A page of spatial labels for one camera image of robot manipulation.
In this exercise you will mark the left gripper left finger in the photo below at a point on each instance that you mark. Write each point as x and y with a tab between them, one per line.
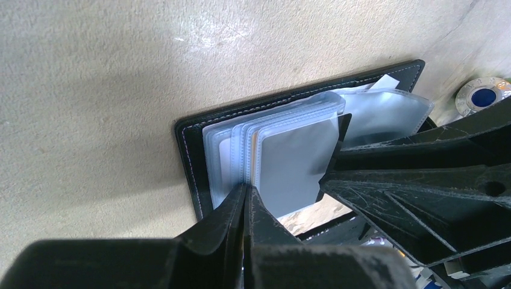
206	255

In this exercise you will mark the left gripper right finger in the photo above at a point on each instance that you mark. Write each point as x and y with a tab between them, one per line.
274	258

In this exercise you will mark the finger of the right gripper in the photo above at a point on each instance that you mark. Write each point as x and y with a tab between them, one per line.
482	138
432	215

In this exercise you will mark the black leather card holder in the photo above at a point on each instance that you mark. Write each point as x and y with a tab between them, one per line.
282	144

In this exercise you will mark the green white pipe fitting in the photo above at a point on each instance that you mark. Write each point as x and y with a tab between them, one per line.
481	93

